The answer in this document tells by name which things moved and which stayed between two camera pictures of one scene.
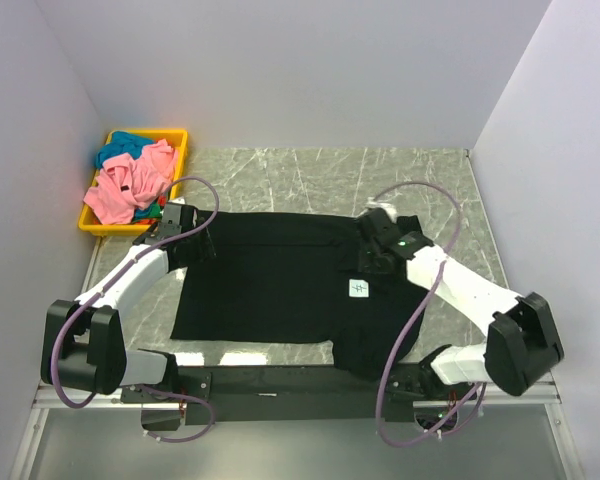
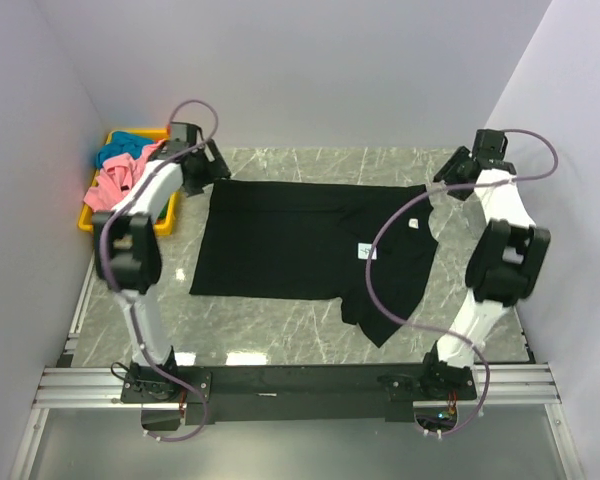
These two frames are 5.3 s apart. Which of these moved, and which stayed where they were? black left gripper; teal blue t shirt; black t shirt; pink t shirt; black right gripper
Moved: black t shirt; black left gripper; black right gripper
Stayed: pink t shirt; teal blue t shirt
